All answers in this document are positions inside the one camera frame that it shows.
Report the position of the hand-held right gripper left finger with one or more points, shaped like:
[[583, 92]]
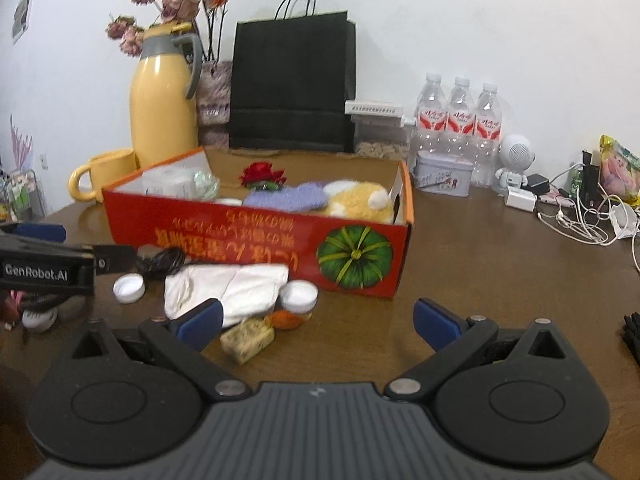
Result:
[[200, 324]]

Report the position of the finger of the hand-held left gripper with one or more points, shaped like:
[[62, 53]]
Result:
[[40, 232], [115, 260]]

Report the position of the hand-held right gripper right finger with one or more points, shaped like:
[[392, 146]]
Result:
[[436, 324]]

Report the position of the white cloth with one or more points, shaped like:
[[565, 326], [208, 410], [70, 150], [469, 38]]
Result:
[[225, 290]]

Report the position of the red cardboard box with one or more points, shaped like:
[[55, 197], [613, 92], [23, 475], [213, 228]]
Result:
[[260, 250]]

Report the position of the purple cloth pouch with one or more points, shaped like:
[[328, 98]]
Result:
[[287, 199]]

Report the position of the red artificial flower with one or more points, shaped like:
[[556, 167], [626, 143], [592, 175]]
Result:
[[262, 175]]

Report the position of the flat white cap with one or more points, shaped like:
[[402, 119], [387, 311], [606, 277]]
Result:
[[129, 289]]

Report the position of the beige block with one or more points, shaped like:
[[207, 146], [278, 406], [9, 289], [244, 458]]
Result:
[[247, 340]]

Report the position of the yellow mug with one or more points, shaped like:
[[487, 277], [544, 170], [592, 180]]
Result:
[[112, 172]]

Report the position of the white round jar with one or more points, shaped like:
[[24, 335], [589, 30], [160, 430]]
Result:
[[298, 295]]

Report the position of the green foil wrapped item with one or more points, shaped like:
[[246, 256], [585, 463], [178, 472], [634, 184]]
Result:
[[206, 185]]

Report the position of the yellow plush toy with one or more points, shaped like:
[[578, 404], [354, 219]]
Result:
[[355, 202]]

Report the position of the grey tin box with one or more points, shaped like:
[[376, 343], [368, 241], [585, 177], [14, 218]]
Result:
[[442, 175]]

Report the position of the white charger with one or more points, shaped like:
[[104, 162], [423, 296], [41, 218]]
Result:
[[520, 198]]

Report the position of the yellow thermos jug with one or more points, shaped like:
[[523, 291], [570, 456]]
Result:
[[162, 110]]

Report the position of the black charger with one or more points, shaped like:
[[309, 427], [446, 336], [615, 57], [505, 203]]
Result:
[[537, 184]]

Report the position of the patterned vase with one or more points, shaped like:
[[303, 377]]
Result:
[[214, 105]]

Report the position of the white robot toy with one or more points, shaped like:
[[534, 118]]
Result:
[[517, 157]]

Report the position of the black glove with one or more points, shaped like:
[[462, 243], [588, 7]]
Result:
[[632, 335]]

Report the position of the clear seed container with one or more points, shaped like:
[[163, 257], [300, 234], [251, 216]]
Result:
[[380, 135]]

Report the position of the clear water bottle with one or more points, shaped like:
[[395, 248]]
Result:
[[431, 120], [460, 122], [486, 130]]

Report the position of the dark green object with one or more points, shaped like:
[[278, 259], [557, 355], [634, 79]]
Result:
[[587, 175]]

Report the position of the white power adapter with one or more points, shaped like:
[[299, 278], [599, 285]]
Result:
[[625, 221]]

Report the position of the yellow pink snack packet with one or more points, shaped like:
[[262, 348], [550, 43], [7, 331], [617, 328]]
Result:
[[620, 170]]

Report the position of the black paper bag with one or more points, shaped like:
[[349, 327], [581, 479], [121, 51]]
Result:
[[290, 85]]

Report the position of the dried pink flowers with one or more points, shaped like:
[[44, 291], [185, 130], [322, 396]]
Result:
[[175, 5]]

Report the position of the purple wall sticker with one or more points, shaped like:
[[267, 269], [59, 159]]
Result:
[[21, 145]]

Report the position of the wall poster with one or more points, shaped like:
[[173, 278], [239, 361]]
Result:
[[23, 12]]

